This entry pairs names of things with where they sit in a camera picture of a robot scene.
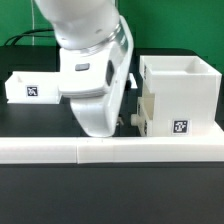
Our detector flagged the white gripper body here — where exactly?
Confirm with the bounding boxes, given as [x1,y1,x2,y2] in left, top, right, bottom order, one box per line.
[70,65,130,137]

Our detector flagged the white front drawer tray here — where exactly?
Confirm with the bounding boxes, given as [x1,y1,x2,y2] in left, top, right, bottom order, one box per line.
[131,95,155,137]

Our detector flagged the white drawer tray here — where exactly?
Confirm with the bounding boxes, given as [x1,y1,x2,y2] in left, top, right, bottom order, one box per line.
[131,95,155,137]
[5,71,61,104]

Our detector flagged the white drawer cabinet box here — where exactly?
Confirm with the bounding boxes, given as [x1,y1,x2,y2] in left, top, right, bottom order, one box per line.
[139,56,221,137]

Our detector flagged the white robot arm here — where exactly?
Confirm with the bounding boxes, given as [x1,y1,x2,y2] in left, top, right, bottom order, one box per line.
[35,0,134,137]

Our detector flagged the white fiducial marker sheet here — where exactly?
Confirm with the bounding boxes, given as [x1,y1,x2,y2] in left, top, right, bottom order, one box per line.
[128,73,138,89]

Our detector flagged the white L-shaped boundary rail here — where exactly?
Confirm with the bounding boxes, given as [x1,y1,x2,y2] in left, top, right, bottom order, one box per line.
[0,125,224,164]

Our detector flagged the black cable bundle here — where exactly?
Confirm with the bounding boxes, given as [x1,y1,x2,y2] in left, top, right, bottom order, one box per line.
[3,28,56,47]

